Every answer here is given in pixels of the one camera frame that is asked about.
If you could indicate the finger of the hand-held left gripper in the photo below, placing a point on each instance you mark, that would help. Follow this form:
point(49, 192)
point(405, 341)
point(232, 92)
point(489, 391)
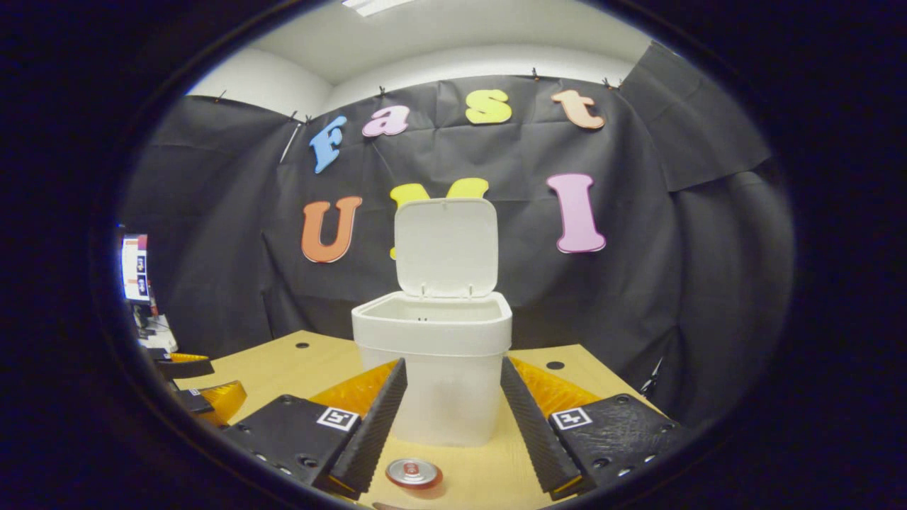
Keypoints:
point(186, 368)
point(220, 400)

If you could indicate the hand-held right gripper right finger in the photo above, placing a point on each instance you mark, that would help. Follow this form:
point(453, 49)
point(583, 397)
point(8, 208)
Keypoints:
point(535, 425)

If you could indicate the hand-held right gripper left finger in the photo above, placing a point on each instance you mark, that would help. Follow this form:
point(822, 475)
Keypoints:
point(368, 425)

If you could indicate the red pop can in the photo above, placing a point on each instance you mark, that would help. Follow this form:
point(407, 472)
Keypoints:
point(413, 472)

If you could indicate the white desktop garbage bin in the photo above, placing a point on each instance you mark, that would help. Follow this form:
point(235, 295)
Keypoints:
point(432, 340)

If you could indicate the wooden desktop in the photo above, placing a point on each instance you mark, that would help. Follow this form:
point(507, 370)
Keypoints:
point(283, 368)

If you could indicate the cluttered white office desk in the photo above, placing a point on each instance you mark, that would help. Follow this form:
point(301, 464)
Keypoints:
point(159, 333)

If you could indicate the computer monitor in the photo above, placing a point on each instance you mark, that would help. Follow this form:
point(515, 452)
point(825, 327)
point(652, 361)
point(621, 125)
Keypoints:
point(136, 269)

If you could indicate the black backdrop cloth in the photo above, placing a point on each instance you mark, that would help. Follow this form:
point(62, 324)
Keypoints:
point(638, 283)

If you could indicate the long ceiling light panel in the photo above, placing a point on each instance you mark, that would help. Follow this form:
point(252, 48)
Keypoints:
point(379, 6)

